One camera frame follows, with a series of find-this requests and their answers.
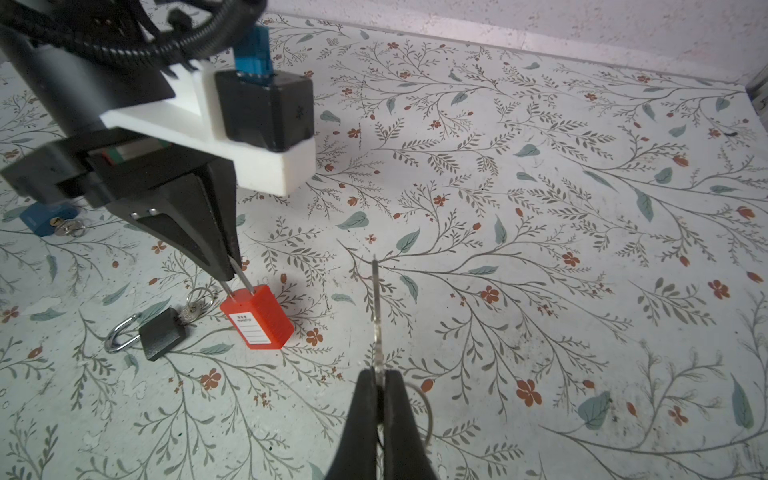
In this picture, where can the blue padlock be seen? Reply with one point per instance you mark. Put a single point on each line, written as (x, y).
(47, 220)

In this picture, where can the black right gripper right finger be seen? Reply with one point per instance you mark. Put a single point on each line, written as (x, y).
(404, 455)

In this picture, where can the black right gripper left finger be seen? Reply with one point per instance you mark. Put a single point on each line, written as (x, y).
(356, 454)

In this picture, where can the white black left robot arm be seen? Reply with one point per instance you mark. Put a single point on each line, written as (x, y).
(84, 58)

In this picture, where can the black padlock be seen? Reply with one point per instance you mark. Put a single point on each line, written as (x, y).
(157, 336)

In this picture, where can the red padlock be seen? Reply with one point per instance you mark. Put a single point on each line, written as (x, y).
(256, 314)

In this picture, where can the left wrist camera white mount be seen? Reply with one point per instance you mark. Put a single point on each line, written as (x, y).
(259, 118)

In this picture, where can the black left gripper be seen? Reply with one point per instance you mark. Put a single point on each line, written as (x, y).
(184, 197)

